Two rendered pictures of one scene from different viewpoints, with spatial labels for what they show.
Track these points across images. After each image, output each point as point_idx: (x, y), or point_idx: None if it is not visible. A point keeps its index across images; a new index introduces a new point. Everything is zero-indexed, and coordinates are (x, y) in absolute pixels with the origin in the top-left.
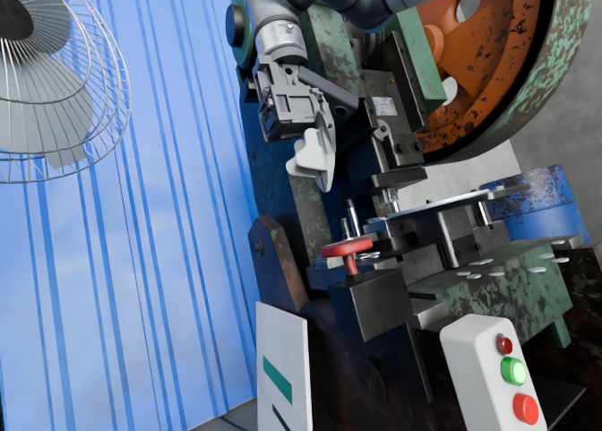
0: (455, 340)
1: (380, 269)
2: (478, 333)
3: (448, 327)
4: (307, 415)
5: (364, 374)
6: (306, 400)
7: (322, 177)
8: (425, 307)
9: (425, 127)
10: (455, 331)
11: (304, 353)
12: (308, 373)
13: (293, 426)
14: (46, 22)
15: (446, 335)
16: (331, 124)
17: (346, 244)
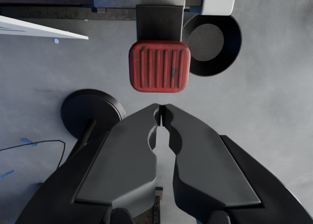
0: (214, 14)
1: (148, 7)
2: (231, 6)
3: (207, 4)
4: (43, 29)
5: (98, 10)
6: (36, 28)
7: (163, 126)
8: None
9: None
10: (214, 9)
11: (9, 23)
12: (22, 22)
13: (23, 30)
14: None
15: (207, 13)
16: (290, 202)
17: (185, 85)
